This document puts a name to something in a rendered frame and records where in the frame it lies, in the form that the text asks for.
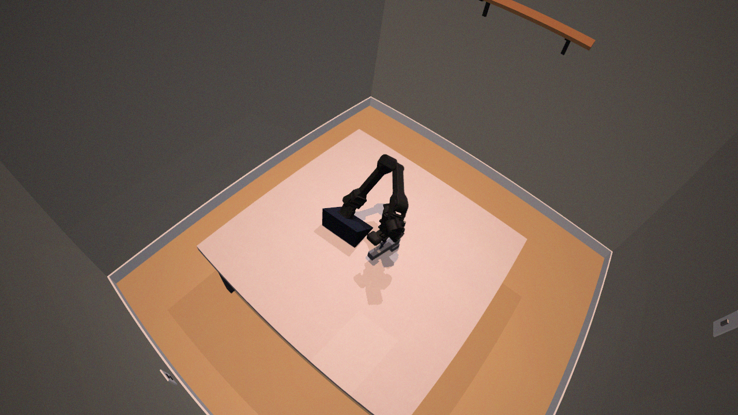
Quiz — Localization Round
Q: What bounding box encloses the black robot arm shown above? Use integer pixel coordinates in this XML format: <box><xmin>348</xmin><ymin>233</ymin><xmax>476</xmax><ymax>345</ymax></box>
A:
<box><xmin>338</xmin><ymin>154</ymin><xmax>409</xmax><ymax>243</ymax></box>

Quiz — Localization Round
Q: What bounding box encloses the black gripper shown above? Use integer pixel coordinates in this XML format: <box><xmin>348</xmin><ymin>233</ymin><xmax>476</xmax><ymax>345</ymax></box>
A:
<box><xmin>367</xmin><ymin>219</ymin><xmax>405</xmax><ymax>246</ymax></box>

